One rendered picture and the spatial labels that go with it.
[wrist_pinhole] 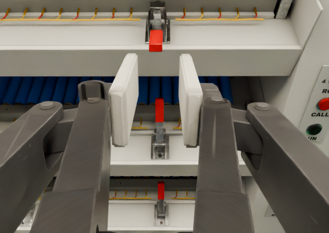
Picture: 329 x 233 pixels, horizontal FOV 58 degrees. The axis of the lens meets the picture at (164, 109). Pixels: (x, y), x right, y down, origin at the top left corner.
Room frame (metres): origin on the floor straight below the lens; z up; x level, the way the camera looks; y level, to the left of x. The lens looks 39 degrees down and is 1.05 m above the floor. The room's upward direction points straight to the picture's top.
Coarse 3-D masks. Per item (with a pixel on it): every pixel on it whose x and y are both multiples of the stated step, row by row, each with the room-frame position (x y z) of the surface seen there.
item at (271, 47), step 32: (288, 0) 0.33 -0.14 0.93; (0, 32) 0.32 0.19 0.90; (32, 32) 0.32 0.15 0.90; (64, 32) 0.32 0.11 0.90; (96, 32) 0.32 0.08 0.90; (128, 32) 0.32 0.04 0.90; (192, 32) 0.32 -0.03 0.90; (224, 32) 0.32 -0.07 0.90; (256, 32) 0.32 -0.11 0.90; (288, 32) 0.32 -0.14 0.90; (0, 64) 0.30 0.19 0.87; (32, 64) 0.30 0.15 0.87; (64, 64) 0.30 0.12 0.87; (96, 64) 0.30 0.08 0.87; (160, 64) 0.30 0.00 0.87; (224, 64) 0.30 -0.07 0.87; (256, 64) 0.30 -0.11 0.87; (288, 64) 0.30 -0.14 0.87
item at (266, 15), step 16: (0, 16) 0.34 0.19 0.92; (16, 16) 0.34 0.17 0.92; (32, 16) 0.34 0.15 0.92; (48, 16) 0.34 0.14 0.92; (64, 16) 0.34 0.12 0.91; (80, 16) 0.34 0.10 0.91; (96, 16) 0.34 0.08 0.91; (112, 16) 0.34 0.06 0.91; (128, 16) 0.34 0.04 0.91; (144, 16) 0.34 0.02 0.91; (176, 16) 0.34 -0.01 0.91; (192, 16) 0.34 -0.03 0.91; (208, 16) 0.34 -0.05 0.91; (224, 16) 0.34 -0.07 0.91; (240, 16) 0.34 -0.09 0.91; (272, 16) 0.34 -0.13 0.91
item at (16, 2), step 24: (0, 0) 0.34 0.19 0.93; (24, 0) 0.34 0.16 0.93; (48, 0) 0.34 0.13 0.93; (72, 0) 0.34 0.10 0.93; (96, 0) 0.34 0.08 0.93; (120, 0) 0.34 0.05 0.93; (144, 0) 0.34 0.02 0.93; (168, 0) 0.34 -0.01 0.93; (192, 0) 0.34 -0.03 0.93; (216, 0) 0.34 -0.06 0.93; (240, 0) 0.34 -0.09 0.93; (264, 0) 0.34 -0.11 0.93
